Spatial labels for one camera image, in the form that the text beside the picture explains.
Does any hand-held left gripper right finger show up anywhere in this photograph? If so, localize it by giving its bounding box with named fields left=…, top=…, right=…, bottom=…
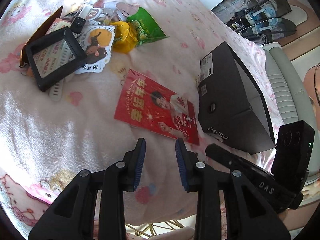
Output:
left=175, top=138, right=292, bottom=240

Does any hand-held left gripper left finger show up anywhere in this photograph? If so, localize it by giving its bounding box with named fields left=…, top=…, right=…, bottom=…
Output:
left=28, top=137, right=146, bottom=240

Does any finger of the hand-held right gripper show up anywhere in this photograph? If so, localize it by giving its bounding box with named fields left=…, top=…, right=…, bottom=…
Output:
left=205, top=144, right=255, bottom=178

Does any red printed card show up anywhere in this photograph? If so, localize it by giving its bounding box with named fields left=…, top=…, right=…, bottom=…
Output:
left=114, top=69, right=200, bottom=146

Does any black cardboard shoebox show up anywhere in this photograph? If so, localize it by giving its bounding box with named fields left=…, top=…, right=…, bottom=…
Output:
left=197, top=41, right=277, bottom=155

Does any white smart watch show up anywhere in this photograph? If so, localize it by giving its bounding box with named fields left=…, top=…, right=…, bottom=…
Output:
left=48, top=0, right=101, bottom=102

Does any grey padded chair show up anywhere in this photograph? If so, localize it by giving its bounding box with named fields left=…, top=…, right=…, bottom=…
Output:
left=262, top=42, right=310, bottom=180

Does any round glass table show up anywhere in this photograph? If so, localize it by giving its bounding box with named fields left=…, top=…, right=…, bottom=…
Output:
left=302, top=65, right=320, bottom=110

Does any pink kitty print bedsheet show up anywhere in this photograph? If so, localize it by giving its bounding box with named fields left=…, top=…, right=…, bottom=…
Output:
left=0, top=175, right=53, bottom=233

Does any yellow snack packet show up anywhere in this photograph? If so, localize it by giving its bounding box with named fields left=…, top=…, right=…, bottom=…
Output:
left=110, top=21, right=140, bottom=53

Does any cartoon figure sticker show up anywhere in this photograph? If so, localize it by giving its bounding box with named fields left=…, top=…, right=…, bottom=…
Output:
left=74, top=24, right=116, bottom=75

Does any black square display case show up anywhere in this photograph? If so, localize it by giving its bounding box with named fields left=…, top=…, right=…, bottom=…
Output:
left=25, top=27, right=88, bottom=92

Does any green snack packet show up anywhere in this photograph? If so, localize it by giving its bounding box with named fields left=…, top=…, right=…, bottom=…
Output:
left=126, top=7, right=168, bottom=46

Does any black glass display cabinet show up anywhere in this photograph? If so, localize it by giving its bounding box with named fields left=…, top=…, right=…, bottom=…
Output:
left=211, top=0, right=298, bottom=43

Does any pink white toy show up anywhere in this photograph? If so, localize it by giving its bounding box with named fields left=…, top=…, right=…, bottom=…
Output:
left=104, top=1, right=140, bottom=22

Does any gold wire frame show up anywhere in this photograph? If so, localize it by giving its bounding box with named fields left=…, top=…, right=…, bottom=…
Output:
left=125, top=220, right=195, bottom=238

